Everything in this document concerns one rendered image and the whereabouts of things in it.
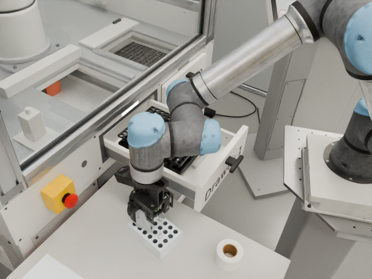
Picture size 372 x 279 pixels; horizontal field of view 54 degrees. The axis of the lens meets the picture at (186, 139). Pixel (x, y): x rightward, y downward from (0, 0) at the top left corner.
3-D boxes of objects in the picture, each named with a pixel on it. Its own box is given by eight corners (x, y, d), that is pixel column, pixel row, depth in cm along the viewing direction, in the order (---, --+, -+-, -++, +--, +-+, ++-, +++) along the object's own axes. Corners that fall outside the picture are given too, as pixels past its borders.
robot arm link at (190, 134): (212, 101, 81) (164, 104, 79) (225, 133, 73) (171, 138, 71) (209, 128, 86) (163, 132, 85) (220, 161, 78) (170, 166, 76)
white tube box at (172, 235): (182, 239, 99) (182, 231, 96) (160, 260, 94) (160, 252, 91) (150, 213, 104) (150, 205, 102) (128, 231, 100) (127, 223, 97)
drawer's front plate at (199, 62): (204, 77, 149) (206, 52, 142) (165, 112, 130) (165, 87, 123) (200, 75, 150) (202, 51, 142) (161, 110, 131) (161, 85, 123)
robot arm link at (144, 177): (122, 160, 79) (149, 141, 84) (123, 174, 82) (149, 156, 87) (146, 178, 76) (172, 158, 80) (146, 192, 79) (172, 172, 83)
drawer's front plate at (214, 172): (243, 151, 117) (249, 125, 110) (199, 213, 98) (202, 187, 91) (238, 149, 118) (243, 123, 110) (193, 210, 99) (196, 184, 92)
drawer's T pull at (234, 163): (243, 158, 103) (244, 155, 103) (232, 174, 99) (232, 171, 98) (232, 153, 105) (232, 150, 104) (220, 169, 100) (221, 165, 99)
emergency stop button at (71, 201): (81, 202, 94) (78, 192, 92) (70, 212, 92) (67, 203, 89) (72, 197, 96) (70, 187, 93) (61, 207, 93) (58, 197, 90)
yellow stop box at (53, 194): (79, 198, 97) (75, 180, 93) (60, 217, 93) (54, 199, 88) (65, 190, 99) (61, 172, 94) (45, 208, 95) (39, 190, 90)
